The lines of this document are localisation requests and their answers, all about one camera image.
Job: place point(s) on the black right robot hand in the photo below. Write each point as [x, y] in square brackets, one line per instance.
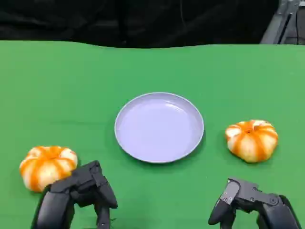
[252, 198]

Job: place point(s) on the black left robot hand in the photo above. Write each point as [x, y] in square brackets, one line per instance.
[81, 188]

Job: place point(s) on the orange white toy bread roll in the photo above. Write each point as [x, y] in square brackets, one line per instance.
[45, 164]
[250, 143]

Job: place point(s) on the green table cloth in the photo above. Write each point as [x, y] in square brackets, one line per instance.
[71, 95]

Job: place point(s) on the lilac plate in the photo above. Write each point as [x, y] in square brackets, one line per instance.
[157, 131]

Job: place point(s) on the black backdrop curtain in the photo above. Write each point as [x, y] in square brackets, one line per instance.
[95, 19]

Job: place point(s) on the grey metal frame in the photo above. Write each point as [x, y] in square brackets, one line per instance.
[281, 21]

